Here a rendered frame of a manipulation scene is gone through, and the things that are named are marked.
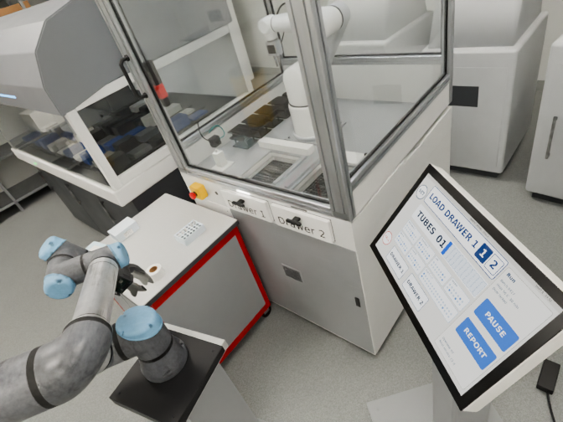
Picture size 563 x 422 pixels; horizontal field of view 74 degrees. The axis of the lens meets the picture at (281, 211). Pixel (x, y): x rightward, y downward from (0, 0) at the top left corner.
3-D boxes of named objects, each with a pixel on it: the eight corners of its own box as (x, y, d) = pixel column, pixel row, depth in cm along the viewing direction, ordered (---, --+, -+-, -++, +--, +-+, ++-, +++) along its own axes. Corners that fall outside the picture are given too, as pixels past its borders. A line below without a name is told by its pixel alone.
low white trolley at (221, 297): (209, 395, 195) (141, 307, 149) (147, 342, 233) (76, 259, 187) (277, 313, 225) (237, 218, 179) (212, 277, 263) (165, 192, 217)
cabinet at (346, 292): (378, 364, 185) (358, 253, 137) (237, 289, 248) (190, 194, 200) (450, 241, 234) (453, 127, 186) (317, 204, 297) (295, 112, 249)
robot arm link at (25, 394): (137, 355, 117) (45, 416, 63) (90, 375, 114) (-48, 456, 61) (125, 318, 118) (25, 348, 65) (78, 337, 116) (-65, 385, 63)
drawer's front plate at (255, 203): (271, 223, 161) (265, 203, 154) (227, 208, 179) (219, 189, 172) (274, 220, 162) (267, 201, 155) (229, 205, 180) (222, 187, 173)
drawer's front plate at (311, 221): (333, 244, 141) (327, 223, 135) (276, 224, 159) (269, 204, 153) (335, 241, 142) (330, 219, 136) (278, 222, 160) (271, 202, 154)
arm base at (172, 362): (175, 385, 114) (162, 368, 108) (134, 379, 119) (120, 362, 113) (194, 342, 126) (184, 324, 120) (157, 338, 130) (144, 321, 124)
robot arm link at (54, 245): (33, 265, 104) (38, 245, 111) (71, 279, 111) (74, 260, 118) (50, 246, 103) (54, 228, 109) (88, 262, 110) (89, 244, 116)
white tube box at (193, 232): (187, 246, 173) (183, 240, 170) (177, 240, 178) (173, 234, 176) (206, 229, 179) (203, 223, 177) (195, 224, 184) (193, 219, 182)
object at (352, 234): (356, 251, 138) (351, 222, 129) (190, 194, 201) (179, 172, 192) (451, 127, 187) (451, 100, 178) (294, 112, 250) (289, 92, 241)
